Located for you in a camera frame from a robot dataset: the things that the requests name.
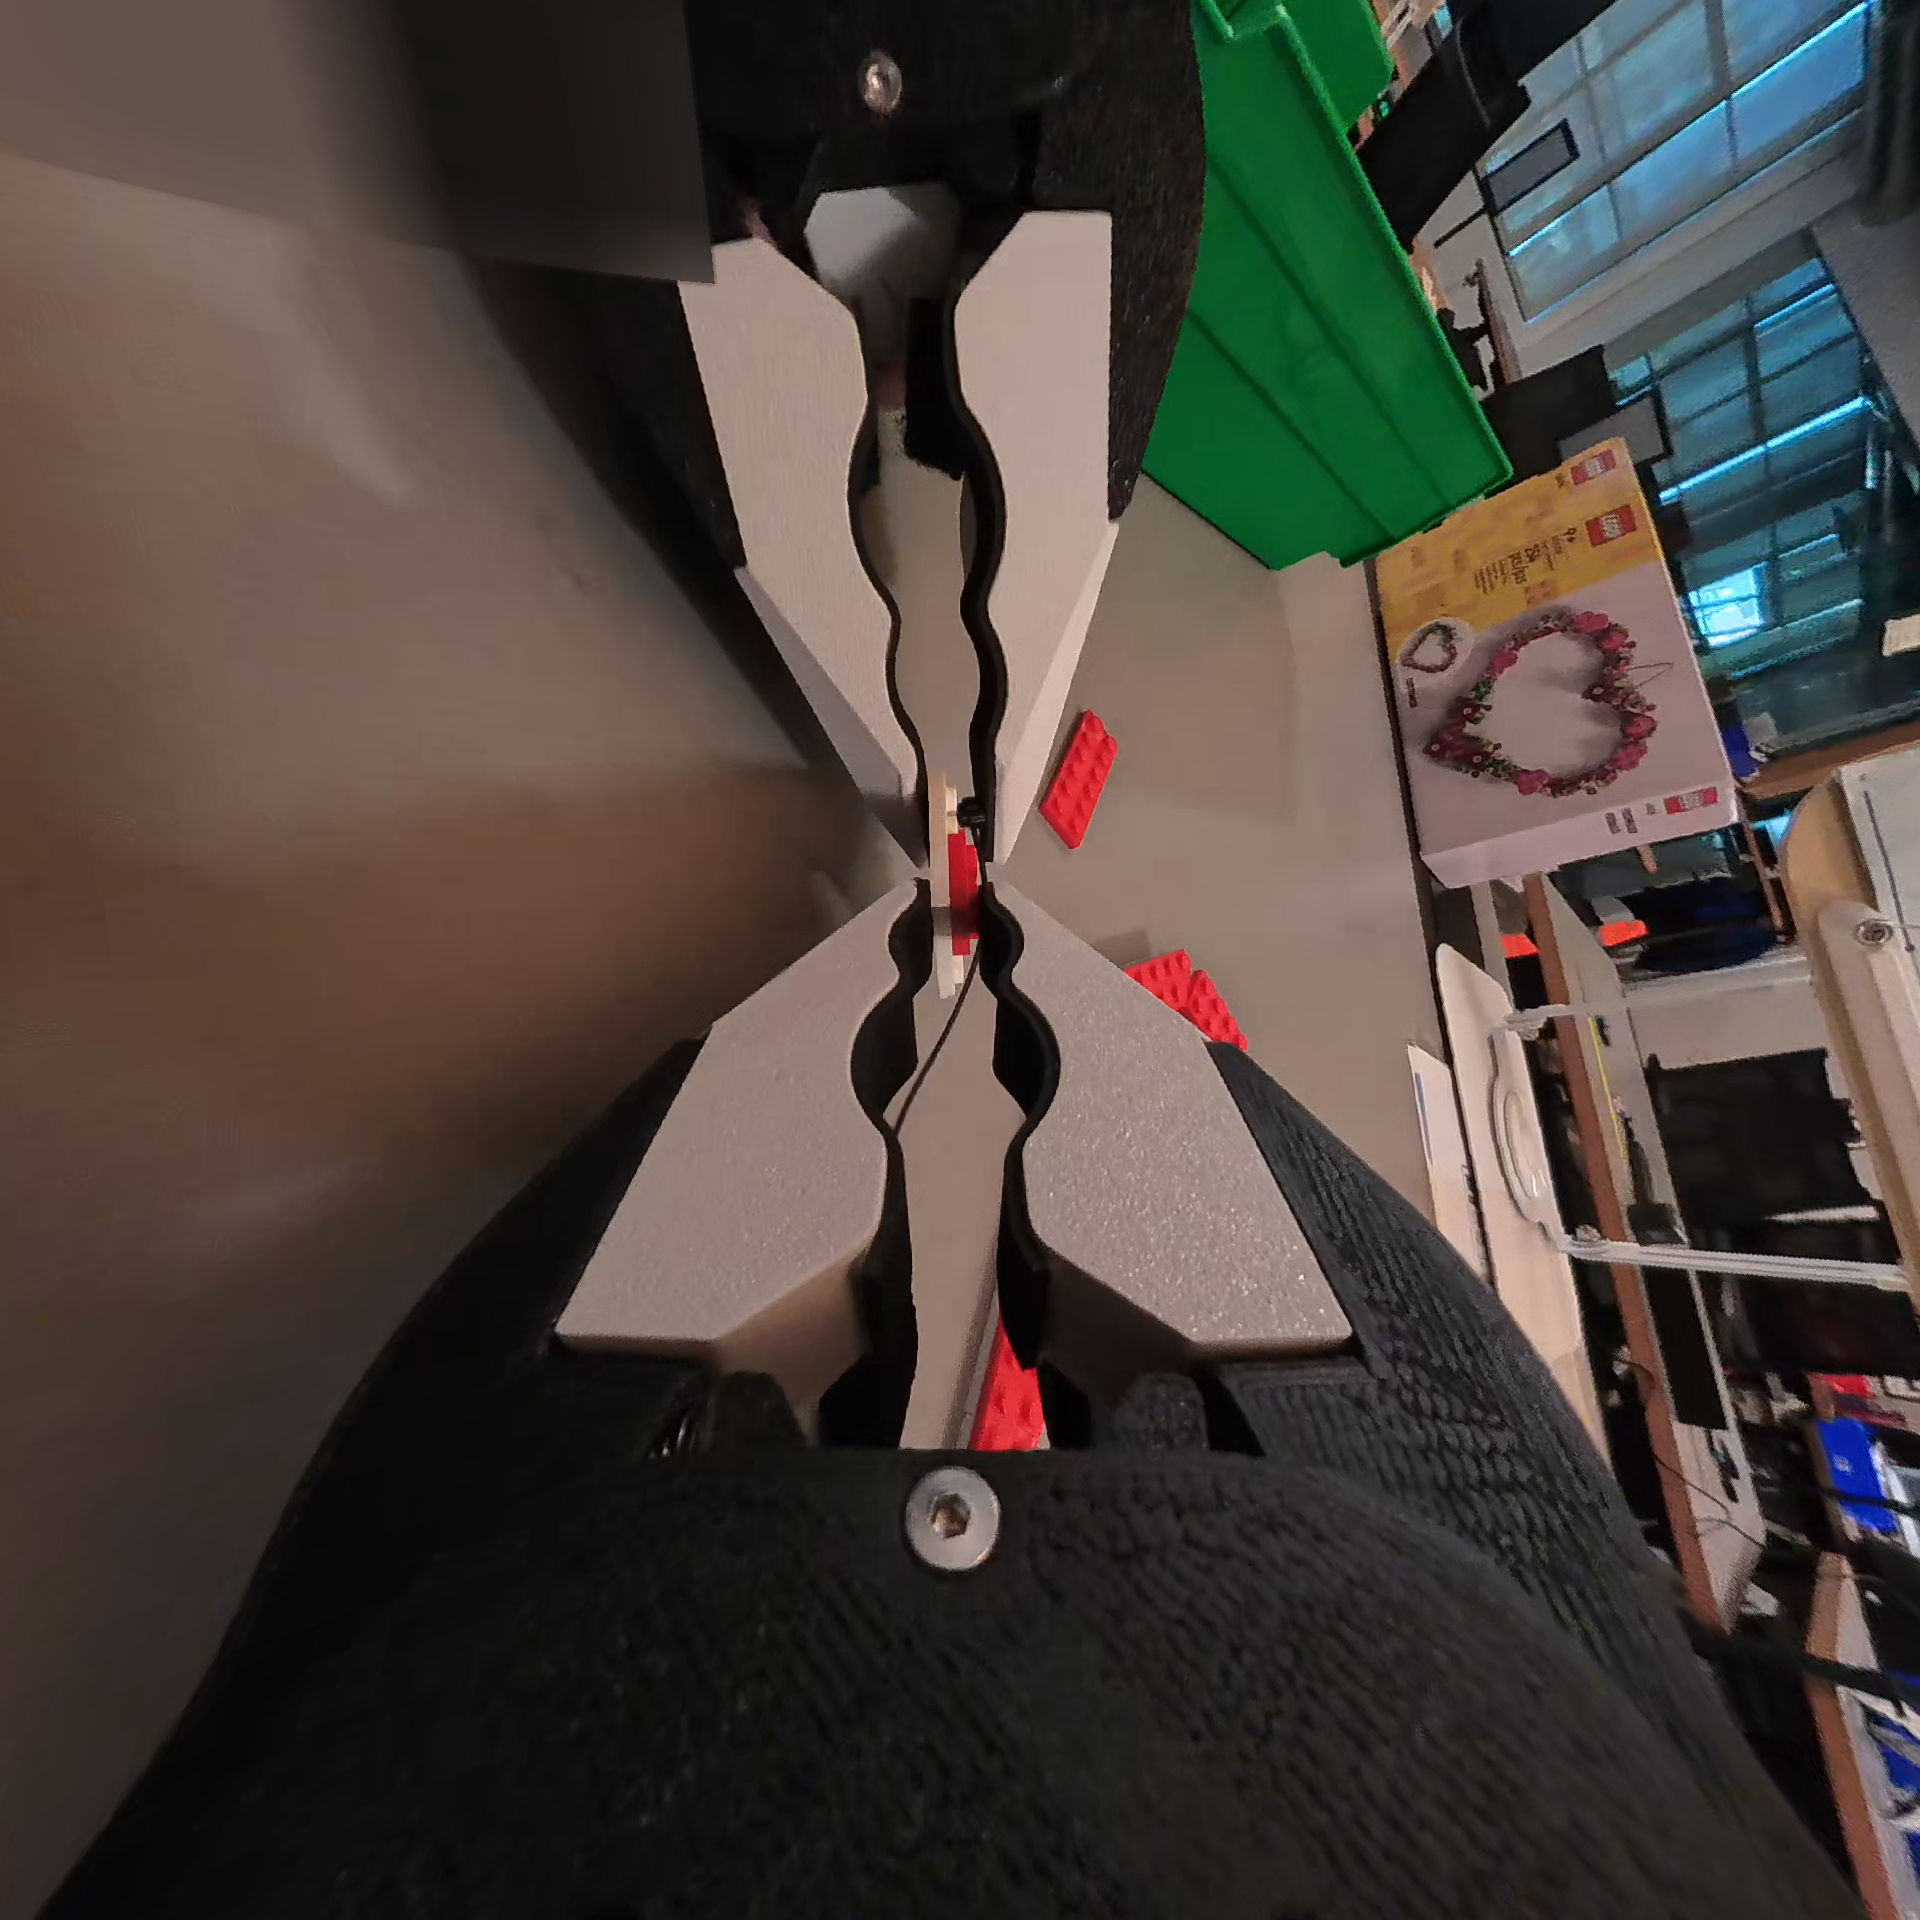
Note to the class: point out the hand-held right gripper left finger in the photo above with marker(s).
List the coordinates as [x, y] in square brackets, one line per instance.
[719, 1198]

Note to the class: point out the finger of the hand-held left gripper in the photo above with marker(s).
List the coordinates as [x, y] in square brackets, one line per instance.
[1049, 481]
[789, 495]

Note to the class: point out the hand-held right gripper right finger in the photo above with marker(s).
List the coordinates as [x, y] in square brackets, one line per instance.
[1171, 1198]

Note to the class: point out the thin black lego stalk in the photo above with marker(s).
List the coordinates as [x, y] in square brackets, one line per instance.
[932, 1049]

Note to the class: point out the white and red lego assembly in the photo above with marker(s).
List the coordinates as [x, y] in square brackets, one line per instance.
[951, 899]

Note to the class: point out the red lego piece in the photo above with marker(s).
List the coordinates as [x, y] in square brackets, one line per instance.
[1008, 1394]

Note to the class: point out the red flat lego plate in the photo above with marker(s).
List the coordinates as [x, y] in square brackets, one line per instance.
[1078, 782]

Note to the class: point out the lego set cardboard box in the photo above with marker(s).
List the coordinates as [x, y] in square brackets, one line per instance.
[1544, 705]

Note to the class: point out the green plastic bin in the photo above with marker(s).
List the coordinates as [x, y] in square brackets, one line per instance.
[1303, 343]

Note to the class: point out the black monitor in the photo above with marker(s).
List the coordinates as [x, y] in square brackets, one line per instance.
[1753, 1139]

